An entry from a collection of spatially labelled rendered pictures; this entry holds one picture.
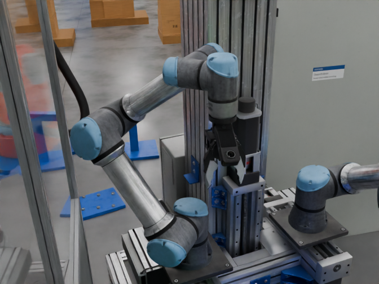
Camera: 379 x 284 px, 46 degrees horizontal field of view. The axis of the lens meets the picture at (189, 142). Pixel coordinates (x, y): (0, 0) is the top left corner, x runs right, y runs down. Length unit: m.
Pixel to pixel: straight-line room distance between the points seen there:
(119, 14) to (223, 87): 8.89
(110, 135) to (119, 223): 2.24
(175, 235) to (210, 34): 0.64
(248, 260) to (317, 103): 1.31
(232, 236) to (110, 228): 1.87
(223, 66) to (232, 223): 0.82
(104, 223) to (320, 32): 2.11
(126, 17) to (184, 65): 8.84
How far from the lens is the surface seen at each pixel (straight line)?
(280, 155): 2.86
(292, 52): 2.62
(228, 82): 1.08
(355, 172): 1.71
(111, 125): 1.37
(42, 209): 1.09
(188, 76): 1.11
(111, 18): 9.93
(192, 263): 1.59
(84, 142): 1.35
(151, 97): 1.34
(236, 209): 1.68
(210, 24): 1.45
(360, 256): 3.38
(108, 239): 3.42
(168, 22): 8.29
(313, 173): 1.73
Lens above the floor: 2.15
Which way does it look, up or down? 28 degrees down
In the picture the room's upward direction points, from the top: 1 degrees counter-clockwise
